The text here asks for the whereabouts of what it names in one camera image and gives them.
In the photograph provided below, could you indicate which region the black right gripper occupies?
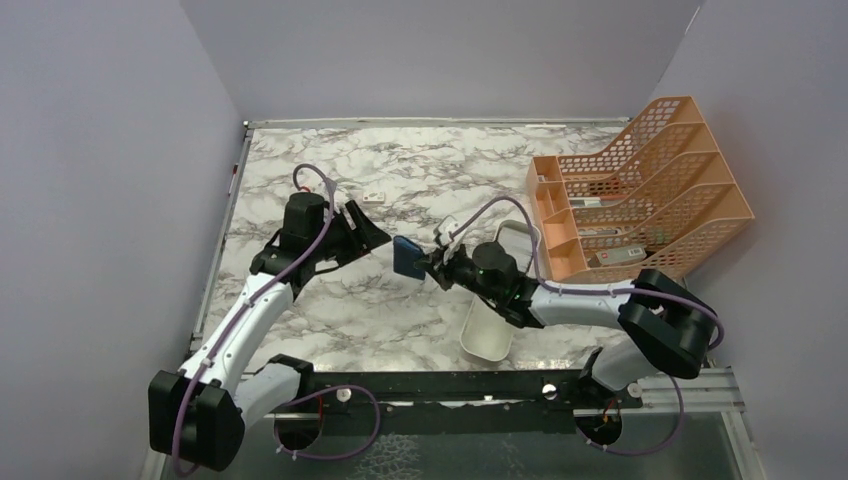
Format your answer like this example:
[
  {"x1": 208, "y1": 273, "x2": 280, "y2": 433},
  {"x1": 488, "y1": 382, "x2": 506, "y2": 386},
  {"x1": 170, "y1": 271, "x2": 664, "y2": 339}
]
[{"x1": 417, "y1": 242, "x2": 502, "y2": 305}]

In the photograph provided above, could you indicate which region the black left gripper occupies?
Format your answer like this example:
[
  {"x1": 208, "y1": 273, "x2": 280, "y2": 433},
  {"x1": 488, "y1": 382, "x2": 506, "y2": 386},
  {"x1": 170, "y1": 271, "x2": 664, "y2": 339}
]
[{"x1": 310, "y1": 200, "x2": 392, "y2": 266}]

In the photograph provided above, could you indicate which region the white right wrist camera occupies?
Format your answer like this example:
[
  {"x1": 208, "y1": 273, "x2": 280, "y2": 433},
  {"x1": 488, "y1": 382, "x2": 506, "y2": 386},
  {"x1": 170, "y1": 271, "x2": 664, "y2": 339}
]
[{"x1": 434, "y1": 215, "x2": 465, "y2": 262}]

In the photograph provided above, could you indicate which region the small white red card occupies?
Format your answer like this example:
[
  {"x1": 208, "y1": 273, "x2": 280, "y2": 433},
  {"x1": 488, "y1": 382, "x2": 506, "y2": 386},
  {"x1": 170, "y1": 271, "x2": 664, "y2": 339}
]
[{"x1": 362, "y1": 191, "x2": 386, "y2": 204}]

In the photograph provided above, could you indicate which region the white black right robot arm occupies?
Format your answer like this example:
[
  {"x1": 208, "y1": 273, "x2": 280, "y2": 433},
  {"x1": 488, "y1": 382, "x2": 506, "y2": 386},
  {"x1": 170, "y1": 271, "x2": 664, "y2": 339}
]
[{"x1": 414, "y1": 241, "x2": 723, "y2": 407}]

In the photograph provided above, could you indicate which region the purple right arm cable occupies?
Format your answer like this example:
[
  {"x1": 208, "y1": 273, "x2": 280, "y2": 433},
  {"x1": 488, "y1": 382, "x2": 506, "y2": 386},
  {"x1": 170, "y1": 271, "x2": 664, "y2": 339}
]
[{"x1": 457, "y1": 195, "x2": 725, "y2": 352}]

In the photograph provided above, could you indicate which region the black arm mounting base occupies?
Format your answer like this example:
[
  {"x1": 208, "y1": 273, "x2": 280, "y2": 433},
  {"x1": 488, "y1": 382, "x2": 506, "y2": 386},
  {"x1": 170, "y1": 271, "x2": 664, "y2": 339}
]
[{"x1": 266, "y1": 365, "x2": 643, "y2": 456}]

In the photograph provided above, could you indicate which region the blue leather card holder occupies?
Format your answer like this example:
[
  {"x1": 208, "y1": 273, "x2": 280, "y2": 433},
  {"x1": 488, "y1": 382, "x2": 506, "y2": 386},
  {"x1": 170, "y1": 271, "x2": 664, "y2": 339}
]
[{"x1": 392, "y1": 235, "x2": 426, "y2": 281}]

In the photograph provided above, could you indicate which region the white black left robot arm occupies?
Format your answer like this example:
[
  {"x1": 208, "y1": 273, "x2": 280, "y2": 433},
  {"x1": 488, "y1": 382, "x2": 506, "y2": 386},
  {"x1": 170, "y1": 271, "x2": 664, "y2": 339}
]
[{"x1": 148, "y1": 192, "x2": 391, "y2": 471}]

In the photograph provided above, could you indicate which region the grey red box in organizer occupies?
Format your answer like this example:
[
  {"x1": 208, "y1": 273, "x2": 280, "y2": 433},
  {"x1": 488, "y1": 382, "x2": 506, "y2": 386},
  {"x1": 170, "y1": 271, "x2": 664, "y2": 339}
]
[{"x1": 592, "y1": 245, "x2": 647, "y2": 268}]

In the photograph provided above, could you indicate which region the orange mesh file organizer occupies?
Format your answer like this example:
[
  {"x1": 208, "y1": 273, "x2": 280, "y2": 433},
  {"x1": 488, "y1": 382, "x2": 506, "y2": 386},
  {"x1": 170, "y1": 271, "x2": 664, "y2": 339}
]
[{"x1": 526, "y1": 96, "x2": 754, "y2": 283}]

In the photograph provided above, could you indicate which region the white oblong plastic tray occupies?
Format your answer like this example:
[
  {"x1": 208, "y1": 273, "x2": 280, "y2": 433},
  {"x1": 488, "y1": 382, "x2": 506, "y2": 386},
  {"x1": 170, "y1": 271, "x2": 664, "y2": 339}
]
[{"x1": 459, "y1": 220, "x2": 533, "y2": 364}]

